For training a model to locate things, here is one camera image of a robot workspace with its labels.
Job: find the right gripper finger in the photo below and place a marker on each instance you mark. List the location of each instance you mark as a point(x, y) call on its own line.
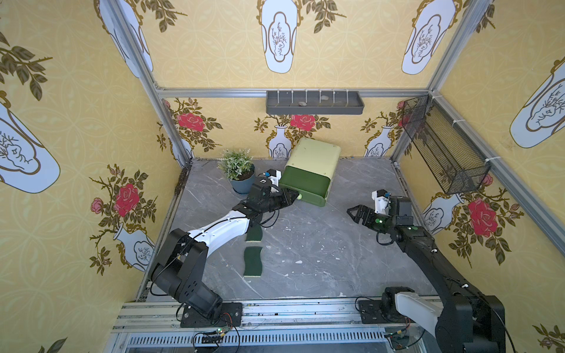
point(355, 210)
point(354, 215)

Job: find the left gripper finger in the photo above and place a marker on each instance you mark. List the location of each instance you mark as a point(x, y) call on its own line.
point(291, 193)
point(290, 199)

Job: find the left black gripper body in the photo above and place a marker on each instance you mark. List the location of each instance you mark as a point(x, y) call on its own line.
point(277, 195)

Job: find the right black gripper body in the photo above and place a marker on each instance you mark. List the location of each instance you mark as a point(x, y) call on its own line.
point(370, 216)

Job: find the green scrub sponge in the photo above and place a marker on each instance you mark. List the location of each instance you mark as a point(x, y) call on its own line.
point(254, 234)
point(253, 266)

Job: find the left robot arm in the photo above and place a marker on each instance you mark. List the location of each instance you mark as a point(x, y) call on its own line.
point(179, 265)

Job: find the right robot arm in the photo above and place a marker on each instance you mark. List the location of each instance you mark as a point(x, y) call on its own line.
point(467, 320)

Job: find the green drawer cabinet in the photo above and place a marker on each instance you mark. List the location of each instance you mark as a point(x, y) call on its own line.
point(315, 156)

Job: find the potted green plant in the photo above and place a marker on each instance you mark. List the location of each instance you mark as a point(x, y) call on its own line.
point(238, 167)

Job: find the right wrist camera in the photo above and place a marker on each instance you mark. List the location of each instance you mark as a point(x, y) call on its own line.
point(382, 200)

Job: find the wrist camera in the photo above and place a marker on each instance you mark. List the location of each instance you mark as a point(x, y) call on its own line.
point(382, 200)
point(274, 175)

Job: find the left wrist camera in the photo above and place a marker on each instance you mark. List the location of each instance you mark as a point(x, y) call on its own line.
point(274, 175)

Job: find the grey wall shelf tray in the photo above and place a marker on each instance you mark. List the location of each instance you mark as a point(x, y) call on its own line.
point(314, 102)

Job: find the black wire mesh basket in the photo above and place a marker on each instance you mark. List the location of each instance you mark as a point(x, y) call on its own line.
point(458, 165)

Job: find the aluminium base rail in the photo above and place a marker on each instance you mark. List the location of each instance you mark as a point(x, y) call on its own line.
point(265, 322)

